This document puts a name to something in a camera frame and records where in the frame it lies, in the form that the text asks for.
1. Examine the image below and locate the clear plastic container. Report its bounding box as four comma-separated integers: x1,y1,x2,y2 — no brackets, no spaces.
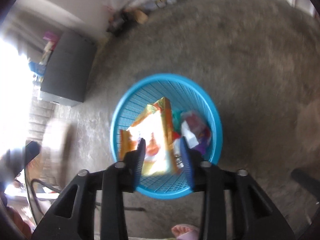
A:
181,111,207,136

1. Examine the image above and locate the yellow Enaak noodle packet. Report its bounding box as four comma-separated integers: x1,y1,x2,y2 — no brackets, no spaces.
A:
118,97,178,177

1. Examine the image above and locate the green plastic bag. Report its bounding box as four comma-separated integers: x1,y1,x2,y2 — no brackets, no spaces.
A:
172,110,182,134

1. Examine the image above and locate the grey cabinet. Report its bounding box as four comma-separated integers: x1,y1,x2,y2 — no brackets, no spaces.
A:
40,31,97,107

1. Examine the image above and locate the magenta bottle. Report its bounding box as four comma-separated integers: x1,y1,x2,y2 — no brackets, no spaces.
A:
43,31,59,42

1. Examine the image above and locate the purple snack bag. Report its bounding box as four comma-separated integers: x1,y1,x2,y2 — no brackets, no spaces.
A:
193,127,212,155

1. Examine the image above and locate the blue plastic waste basket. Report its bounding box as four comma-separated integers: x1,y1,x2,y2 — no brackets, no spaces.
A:
110,73,223,200

